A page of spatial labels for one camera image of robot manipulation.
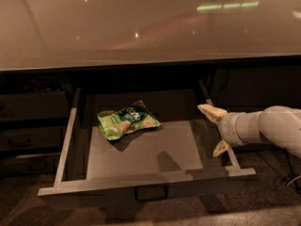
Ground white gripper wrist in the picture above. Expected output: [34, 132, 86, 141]
[198, 104, 245, 157]

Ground dark drawer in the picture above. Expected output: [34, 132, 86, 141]
[0, 126, 65, 152]
[0, 153, 60, 177]
[0, 91, 69, 122]
[38, 82, 256, 210]

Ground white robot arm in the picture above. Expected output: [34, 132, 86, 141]
[198, 104, 301, 158]

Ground green snack bag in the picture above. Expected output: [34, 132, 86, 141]
[97, 100, 161, 141]

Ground dark stand legs with cable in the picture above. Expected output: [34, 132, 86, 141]
[284, 151, 301, 195]

